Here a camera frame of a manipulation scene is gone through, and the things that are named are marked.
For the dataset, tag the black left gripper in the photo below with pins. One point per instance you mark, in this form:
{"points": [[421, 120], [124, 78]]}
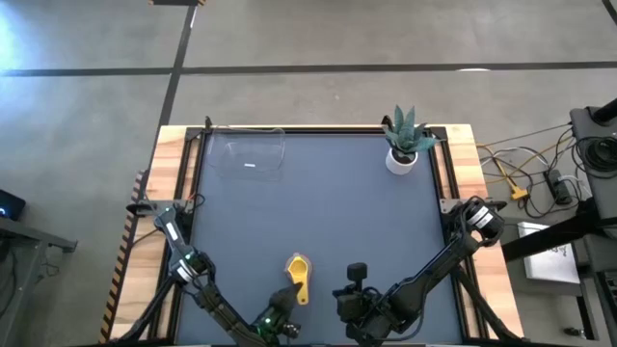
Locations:
{"points": [[272, 325]]}

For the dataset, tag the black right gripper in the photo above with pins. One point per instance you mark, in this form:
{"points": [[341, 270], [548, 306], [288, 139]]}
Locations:
{"points": [[371, 318]]}

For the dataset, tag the yellow measuring cup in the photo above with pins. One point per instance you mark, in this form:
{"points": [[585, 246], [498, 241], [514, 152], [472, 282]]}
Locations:
{"points": [[298, 272]]}

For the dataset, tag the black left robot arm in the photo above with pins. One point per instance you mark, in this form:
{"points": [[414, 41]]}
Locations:
{"points": [[171, 231]]}

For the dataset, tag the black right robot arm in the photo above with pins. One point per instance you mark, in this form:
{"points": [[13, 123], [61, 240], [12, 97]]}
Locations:
{"points": [[434, 274]]}

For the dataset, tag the clear plastic basket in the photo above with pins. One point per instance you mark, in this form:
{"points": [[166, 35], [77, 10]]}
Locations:
{"points": [[250, 154]]}

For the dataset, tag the green plant in white pot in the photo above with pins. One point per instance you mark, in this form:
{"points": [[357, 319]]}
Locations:
{"points": [[401, 164]]}

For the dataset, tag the yellow black hazard strip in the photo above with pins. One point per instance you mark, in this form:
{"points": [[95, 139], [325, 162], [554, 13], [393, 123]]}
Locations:
{"points": [[123, 260]]}

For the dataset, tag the wooden table border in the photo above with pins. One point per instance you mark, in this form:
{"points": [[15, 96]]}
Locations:
{"points": [[166, 144]]}

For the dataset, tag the white printed box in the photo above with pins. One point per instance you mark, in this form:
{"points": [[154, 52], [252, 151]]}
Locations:
{"points": [[549, 262]]}

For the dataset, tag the black power strip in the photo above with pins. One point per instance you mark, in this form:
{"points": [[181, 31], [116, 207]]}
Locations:
{"points": [[559, 188]]}

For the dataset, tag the grey desk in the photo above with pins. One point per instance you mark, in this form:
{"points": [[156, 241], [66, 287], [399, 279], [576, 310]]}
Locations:
{"points": [[29, 236]]}

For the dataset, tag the black workstation desk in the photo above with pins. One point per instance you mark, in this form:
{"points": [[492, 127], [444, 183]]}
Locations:
{"points": [[607, 193]]}

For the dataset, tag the black device blue light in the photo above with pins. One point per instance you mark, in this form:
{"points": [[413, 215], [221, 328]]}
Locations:
{"points": [[10, 205]]}

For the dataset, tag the black aluminium rig frame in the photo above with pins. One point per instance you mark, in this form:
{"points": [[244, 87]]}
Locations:
{"points": [[332, 131]]}

